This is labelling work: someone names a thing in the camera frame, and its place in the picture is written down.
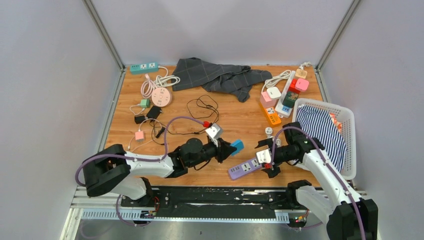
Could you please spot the blue square plug adapter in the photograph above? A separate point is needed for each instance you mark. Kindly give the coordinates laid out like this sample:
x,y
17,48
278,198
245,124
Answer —
x,y
238,145

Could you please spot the pink USB charger plug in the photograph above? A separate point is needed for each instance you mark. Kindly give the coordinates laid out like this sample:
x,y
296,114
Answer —
x,y
139,136

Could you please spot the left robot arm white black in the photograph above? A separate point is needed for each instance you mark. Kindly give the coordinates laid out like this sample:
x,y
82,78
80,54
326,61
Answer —
x,y
114,170

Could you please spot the blue white striped cloth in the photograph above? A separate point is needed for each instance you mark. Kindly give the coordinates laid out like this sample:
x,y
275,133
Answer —
x,y
319,124

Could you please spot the beige tag adapter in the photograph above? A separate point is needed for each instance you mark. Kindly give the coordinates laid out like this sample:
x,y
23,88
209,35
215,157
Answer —
x,y
300,74

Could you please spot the white square plug adapter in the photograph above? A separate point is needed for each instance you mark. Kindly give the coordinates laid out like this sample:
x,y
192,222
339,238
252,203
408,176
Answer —
x,y
273,93

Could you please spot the orange power strip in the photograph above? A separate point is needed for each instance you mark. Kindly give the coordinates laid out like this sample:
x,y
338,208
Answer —
x,y
271,115

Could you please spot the dark grey checked cloth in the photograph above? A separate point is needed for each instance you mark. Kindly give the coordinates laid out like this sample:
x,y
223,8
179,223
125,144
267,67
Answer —
x,y
236,80

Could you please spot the red plug adapter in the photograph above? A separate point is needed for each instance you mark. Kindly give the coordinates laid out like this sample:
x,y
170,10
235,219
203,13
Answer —
x,y
292,87

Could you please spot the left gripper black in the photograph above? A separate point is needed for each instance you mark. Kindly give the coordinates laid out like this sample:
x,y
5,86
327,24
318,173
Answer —
x,y
223,151

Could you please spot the black power adapter brick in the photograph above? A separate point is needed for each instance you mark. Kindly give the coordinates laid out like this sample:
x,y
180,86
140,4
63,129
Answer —
x,y
154,112

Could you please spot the teal power strip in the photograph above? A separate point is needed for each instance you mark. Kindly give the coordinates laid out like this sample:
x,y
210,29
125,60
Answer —
x,y
144,68

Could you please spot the pink cube socket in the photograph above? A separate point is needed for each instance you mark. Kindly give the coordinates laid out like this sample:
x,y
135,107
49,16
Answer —
x,y
266,101

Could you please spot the dark green plug adapter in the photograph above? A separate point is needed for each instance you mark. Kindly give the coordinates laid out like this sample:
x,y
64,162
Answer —
x,y
290,99

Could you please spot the round pink power socket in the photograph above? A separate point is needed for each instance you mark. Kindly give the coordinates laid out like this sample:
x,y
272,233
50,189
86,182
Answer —
x,y
161,97

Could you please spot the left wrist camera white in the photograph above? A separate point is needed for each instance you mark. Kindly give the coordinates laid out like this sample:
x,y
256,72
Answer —
x,y
214,132

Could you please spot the black mounting base rail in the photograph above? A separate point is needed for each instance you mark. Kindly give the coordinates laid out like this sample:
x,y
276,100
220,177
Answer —
x,y
216,202

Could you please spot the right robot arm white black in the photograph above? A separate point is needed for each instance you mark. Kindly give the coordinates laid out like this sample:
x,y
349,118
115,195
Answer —
x,y
346,214

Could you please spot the white plastic basket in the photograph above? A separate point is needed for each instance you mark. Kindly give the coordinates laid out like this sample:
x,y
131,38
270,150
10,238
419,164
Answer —
x,y
344,120

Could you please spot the long white power strip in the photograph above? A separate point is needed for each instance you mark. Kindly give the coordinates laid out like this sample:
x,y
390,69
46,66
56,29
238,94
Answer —
x,y
282,110

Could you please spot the black plug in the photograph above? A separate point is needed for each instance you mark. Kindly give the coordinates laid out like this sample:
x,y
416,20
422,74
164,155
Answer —
x,y
138,119

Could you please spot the pink square plug adapter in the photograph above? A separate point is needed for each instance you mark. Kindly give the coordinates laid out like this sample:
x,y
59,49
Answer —
x,y
301,84

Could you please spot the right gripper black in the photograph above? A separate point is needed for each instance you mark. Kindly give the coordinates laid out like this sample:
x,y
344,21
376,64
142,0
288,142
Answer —
x,y
273,172

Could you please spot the purple USB power strip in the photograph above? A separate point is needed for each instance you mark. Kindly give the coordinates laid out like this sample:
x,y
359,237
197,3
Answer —
x,y
244,168

